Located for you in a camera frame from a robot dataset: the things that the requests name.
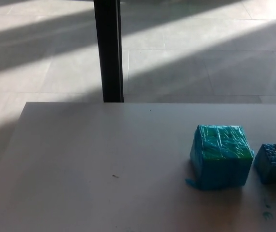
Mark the large blue wrapped cube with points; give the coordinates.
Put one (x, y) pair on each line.
(221, 162)

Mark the black vertical window frame post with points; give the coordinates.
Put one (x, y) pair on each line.
(108, 50)

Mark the small blue textured cube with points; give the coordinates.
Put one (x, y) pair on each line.
(271, 166)

